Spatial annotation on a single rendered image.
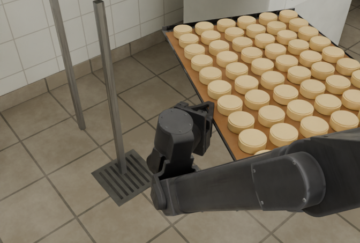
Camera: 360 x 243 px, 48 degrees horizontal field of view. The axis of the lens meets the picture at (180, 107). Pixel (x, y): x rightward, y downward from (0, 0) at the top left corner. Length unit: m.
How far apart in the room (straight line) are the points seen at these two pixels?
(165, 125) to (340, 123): 0.34
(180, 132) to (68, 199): 1.37
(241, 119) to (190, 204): 0.24
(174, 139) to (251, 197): 0.23
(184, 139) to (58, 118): 1.76
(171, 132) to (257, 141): 0.17
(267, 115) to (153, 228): 1.12
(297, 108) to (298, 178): 0.52
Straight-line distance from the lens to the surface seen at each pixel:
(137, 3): 2.62
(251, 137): 0.72
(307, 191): 0.29
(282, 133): 0.74
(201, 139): 0.75
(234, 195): 0.45
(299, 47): 1.02
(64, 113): 2.36
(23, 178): 2.09
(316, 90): 0.87
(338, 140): 0.28
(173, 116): 0.64
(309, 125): 0.77
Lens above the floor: 1.52
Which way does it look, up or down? 41 degrees down
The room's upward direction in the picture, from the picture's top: straight up
